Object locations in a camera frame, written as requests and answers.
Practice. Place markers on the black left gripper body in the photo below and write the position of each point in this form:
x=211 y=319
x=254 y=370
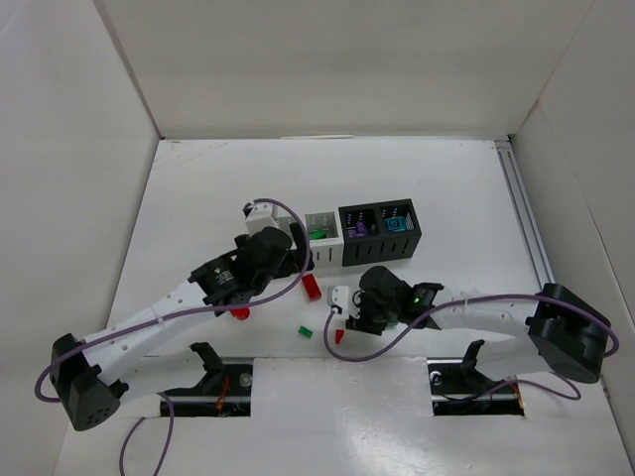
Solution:
x=298 y=246

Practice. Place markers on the red rectangular lego brick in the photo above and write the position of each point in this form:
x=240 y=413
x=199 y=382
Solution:
x=311 y=287

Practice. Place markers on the red rounded lego piece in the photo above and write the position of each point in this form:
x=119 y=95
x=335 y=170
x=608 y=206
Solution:
x=241 y=314

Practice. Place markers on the purple rectangular lego brick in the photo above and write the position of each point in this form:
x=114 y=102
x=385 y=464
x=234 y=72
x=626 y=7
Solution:
x=358 y=230

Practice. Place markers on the teal rounded lego piece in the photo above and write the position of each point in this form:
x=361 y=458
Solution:
x=396 y=224

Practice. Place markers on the small green lego piece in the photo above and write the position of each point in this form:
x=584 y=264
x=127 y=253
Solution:
x=305 y=332

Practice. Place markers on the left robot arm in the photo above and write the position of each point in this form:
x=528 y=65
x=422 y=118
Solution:
x=96 y=375

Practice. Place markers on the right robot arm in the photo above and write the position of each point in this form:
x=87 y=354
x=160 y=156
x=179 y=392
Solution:
x=553 y=330

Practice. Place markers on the white double bin container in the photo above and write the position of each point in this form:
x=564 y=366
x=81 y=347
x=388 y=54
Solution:
x=326 y=253

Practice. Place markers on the black double bin container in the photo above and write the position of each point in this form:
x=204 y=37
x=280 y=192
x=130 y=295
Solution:
x=379 y=246

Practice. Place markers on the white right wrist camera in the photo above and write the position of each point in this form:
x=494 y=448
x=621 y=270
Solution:
x=344 y=300

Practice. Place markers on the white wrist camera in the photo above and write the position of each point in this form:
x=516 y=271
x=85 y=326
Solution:
x=260 y=215
x=344 y=300

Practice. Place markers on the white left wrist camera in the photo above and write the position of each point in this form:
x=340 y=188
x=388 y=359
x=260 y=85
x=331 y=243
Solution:
x=260 y=215

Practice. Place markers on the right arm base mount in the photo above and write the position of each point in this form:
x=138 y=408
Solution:
x=457 y=390

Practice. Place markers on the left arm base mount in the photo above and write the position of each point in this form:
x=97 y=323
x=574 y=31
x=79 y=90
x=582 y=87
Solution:
x=224 y=390

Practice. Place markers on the aluminium rail right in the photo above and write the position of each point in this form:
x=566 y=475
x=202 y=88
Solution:
x=525 y=216

